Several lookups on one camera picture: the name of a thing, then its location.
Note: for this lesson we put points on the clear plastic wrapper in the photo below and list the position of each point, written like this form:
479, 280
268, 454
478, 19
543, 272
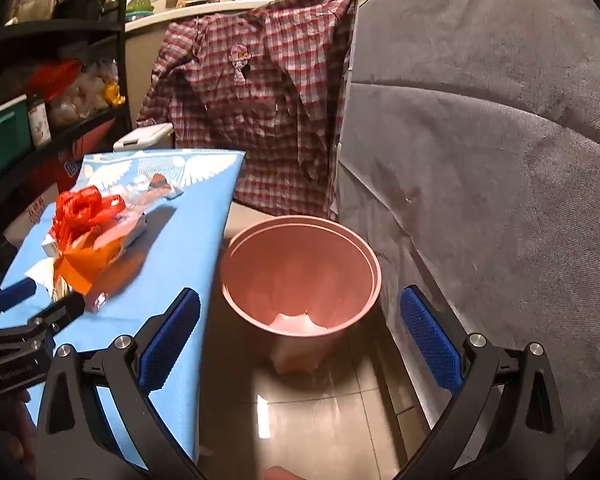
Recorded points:
145, 192

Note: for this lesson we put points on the black shelf rack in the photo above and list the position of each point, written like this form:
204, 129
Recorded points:
80, 35

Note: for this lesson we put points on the clear bag of white items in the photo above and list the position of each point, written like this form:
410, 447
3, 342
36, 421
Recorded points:
77, 97

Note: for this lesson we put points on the flat white paper tissue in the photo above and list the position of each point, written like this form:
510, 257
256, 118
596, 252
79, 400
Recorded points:
42, 272

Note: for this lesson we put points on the red plaid shirt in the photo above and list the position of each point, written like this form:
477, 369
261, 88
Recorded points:
280, 110

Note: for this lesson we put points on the white flour bag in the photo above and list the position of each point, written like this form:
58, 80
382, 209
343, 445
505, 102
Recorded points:
30, 215

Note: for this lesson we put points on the orange wrapper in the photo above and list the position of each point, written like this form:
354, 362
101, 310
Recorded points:
80, 265

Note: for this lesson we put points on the white trash bin lid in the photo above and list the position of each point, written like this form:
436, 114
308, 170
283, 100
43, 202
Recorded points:
142, 137

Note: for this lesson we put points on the green storage box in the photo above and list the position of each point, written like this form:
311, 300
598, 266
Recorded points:
2, 140

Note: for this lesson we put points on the kitchen counter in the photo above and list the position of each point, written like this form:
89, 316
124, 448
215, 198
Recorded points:
190, 12

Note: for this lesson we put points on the black pot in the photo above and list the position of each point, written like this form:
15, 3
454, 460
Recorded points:
80, 7

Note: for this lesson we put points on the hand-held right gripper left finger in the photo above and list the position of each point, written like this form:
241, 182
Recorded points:
172, 340

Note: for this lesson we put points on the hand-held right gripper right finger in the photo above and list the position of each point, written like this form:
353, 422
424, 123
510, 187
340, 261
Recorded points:
430, 340

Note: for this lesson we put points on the white plastic packet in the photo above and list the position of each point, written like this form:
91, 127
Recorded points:
130, 225

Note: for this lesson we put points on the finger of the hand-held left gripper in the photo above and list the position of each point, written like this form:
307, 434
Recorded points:
62, 310
15, 294

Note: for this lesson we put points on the pink plastic bin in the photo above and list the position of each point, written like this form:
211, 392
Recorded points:
300, 280

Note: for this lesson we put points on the red printed bag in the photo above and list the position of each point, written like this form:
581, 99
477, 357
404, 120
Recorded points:
65, 165

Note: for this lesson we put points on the green bowl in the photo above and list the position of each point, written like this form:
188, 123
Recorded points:
140, 5

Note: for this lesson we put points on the red plastic bag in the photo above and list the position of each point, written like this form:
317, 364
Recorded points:
77, 210

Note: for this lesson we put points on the grey sofa cover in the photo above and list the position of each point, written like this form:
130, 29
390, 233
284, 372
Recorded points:
480, 160

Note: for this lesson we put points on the blue winged tablecloth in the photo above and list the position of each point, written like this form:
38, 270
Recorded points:
180, 240

